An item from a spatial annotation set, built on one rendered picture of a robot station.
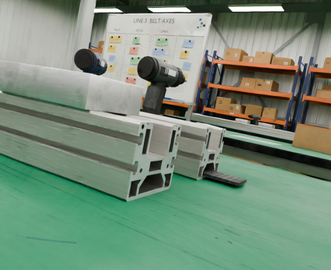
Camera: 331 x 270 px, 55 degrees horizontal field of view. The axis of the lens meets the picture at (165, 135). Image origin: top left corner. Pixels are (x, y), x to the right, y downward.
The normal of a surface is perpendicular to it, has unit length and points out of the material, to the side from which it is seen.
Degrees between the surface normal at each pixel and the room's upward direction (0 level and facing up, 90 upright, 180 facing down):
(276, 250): 0
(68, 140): 90
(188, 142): 90
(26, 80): 90
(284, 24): 90
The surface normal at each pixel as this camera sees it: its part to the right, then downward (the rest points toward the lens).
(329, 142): -0.60, -0.06
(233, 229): 0.18, -0.98
